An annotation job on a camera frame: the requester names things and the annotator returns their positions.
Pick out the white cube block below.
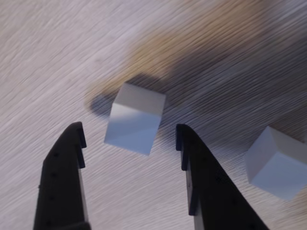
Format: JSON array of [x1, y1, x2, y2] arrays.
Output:
[[104, 82, 167, 156], [244, 126, 307, 202]]

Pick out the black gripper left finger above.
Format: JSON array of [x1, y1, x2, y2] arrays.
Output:
[[33, 121, 91, 230]]

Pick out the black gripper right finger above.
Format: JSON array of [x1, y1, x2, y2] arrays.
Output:
[[176, 124, 271, 230]]

